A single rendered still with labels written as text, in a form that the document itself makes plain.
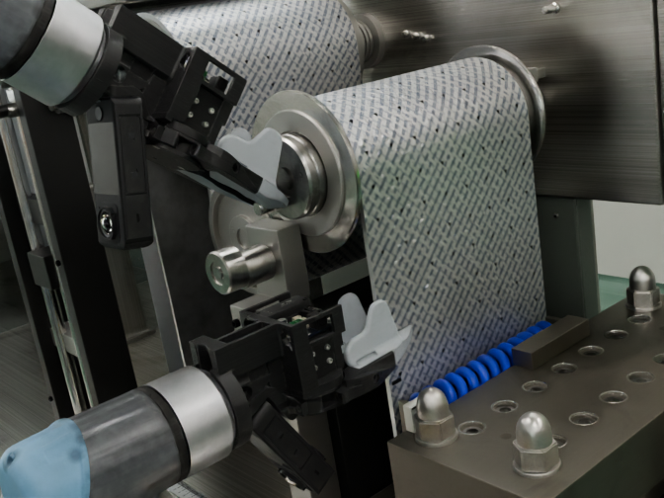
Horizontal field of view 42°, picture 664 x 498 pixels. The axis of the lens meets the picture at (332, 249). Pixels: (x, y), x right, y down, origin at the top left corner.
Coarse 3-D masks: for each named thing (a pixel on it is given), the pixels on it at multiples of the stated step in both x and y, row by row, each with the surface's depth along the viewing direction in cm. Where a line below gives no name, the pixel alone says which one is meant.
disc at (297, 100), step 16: (272, 96) 76; (288, 96) 74; (304, 96) 72; (272, 112) 76; (304, 112) 73; (320, 112) 71; (256, 128) 79; (336, 128) 70; (336, 144) 71; (352, 160) 70; (352, 176) 71; (352, 192) 71; (352, 208) 72; (336, 224) 74; (352, 224) 72; (304, 240) 78; (320, 240) 77; (336, 240) 75
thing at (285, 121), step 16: (288, 112) 74; (528, 112) 87; (288, 128) 75; (304, 128) 73; (320, 128) 72; (320, 144) 72; (336, 160) 71; (336, 176) 72; (336, 192) 72; (336, 208) 73; (304, 224) 77; (320, 224) 75
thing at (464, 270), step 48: (480, 192) 82; (528, 192) 87; (384, 240) 75; (432, 240) 79; (480, 240) 83; (528, 240) 88; (384, 288) 75; (432, 288) 79; (480, 288) 84; (528, 288) 89; (432, 336) 80; (480, 336) 85; (432, 384) 81
